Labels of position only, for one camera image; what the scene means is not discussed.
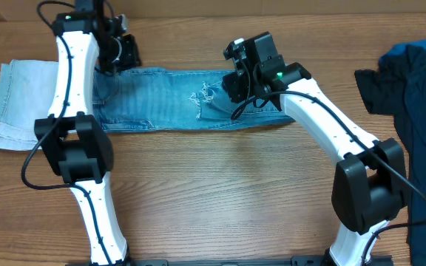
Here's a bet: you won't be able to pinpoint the dark navy garment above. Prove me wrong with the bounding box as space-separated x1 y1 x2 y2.
354 39 426 265

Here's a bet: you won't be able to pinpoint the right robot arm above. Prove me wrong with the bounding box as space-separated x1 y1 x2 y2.
223 32 409 265

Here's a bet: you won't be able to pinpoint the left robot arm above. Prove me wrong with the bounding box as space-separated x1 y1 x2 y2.
31 0 142 265

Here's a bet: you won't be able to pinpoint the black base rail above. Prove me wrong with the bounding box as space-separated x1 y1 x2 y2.
64 254 394 266

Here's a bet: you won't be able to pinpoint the folded light blue jeans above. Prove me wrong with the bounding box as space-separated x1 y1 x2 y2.
0 60 58 151

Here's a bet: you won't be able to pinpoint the medium blue denim jeans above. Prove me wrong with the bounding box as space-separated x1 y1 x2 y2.
93 67 292 133

